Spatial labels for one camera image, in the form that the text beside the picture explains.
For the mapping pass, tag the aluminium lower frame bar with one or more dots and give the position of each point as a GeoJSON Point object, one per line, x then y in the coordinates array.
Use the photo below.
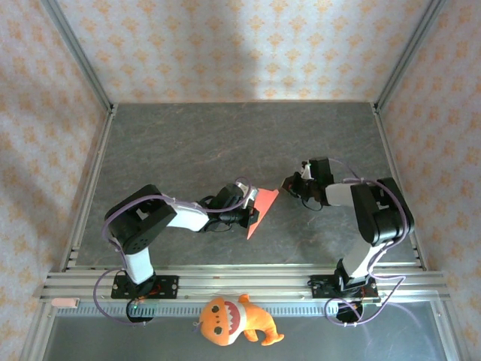
{"type": "Point", "coordinates": [35, 331]}
{"type": "Point", "coordinates": [451, 331]}

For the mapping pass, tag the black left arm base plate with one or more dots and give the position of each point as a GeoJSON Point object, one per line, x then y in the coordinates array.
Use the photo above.
{"type": "Point", "coordinates": [169, 287]}

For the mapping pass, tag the small pink tag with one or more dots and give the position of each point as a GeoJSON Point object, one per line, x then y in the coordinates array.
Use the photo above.
{"type": "Point", "coordinates": [65, 302]}

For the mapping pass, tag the orange shark plush toy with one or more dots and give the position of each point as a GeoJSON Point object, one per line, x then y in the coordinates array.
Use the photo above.
{"type": "Point", "coordinates": [225, 323]}

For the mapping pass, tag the aluminium side rail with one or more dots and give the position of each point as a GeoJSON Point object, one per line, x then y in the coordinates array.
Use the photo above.
{"type": "Point", "coordinates": [398, 188]}
{"type": "Point", "coordinates": [88, 195]}

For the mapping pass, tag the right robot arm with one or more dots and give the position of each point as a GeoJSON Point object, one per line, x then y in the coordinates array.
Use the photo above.
{"type": "Point", "coordinates": [338, 193]}

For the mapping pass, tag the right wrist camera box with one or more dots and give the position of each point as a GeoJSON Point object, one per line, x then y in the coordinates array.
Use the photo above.
{"type": "Point", "coordinates": [306, 170]}

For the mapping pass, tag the aluminium frame post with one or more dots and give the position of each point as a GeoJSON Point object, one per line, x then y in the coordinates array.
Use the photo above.
{"type": "Point", "coordinates": [75, 52]}
{"type": "Point", "coordinates": [411, 52]}

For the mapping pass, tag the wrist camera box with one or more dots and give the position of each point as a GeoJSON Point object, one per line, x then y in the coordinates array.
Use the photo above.
{"type": "Point", "coordinates": [248, 193]}
{"type": "Point", "coordinates": [306, 170]}

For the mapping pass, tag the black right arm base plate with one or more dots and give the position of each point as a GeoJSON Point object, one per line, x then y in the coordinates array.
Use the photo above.
{"type": "Point", "coordinates": [372, 286]}

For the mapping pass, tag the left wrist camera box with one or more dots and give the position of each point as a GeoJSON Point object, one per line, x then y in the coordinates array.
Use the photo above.
{"type": "Point", "coordinates": [248, 193]}

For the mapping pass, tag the pink paper sheet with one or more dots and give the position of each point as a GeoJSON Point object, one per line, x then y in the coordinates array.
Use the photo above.
{"type": "Point", "coordinates": [263, 205]}

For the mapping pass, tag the long aluminium mounting rail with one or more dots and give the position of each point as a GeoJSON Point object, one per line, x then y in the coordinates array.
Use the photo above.
{"type": "Point", "coordinates": [244, 280]}

